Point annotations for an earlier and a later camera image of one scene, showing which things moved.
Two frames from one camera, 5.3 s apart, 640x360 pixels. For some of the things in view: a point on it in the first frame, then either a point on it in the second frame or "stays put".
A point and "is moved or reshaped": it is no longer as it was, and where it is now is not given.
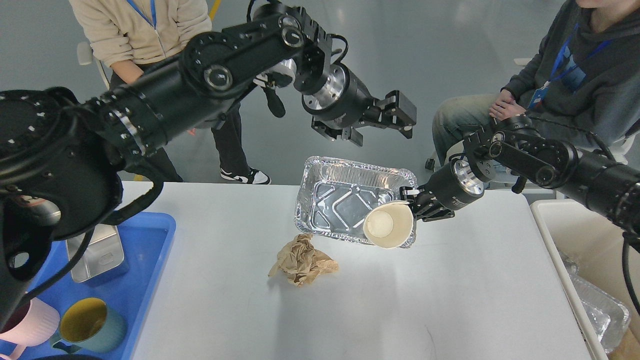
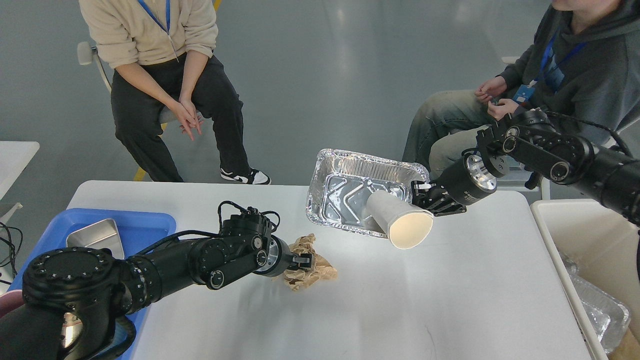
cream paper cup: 389,225 is moved or reshaped
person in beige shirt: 126,36 stays put
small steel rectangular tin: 103,251 stays put
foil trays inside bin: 609,316 stays put
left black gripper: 348,101 -> 279,258
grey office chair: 86,56 stays put
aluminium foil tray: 334,196 is moved or reshaped
